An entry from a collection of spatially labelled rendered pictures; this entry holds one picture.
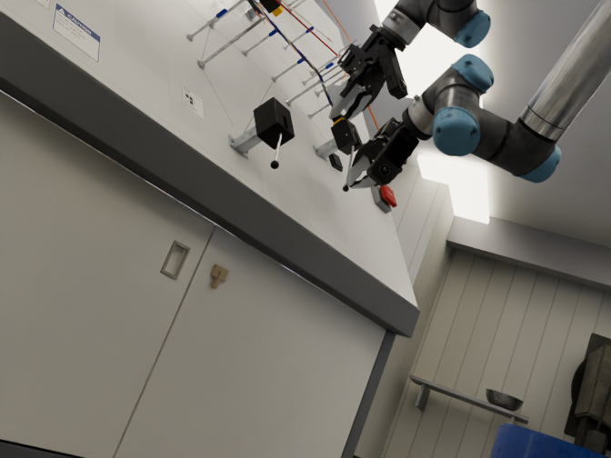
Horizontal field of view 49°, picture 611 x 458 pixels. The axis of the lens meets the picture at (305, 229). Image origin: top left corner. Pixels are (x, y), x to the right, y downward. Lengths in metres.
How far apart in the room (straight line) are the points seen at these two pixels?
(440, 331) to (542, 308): 1.05
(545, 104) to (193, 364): 0.70
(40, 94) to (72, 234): 0.19
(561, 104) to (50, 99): 0.75
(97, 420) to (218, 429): 0.24
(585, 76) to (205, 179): 0.60
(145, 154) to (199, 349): 0.34
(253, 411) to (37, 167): 0.58
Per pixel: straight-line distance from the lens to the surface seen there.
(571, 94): 1.13
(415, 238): 6.14
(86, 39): 0.97
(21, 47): 0.88
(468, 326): 7.23
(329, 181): 1.40
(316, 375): 1.34
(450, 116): 1.10
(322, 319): 1.31
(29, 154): 0.92
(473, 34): 1.37
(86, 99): 0.91
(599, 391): 6.11
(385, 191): 1.59
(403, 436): 7.14
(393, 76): 1.39
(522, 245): 6.92
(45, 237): 0.94
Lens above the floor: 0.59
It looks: 14 degrees up
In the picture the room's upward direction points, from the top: 22 degrees clockwise
